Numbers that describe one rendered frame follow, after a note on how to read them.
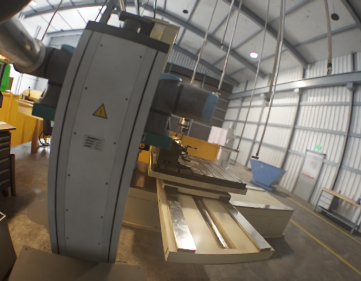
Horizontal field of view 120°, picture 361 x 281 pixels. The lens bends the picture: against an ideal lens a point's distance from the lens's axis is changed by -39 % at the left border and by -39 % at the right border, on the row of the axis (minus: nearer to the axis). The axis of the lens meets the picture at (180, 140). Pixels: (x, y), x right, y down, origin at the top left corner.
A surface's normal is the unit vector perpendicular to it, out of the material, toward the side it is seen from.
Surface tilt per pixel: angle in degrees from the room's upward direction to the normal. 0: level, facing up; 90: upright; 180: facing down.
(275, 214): 90
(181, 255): 90
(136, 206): 90
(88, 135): 90
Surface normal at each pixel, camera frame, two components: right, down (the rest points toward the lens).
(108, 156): 0.35, 0.19
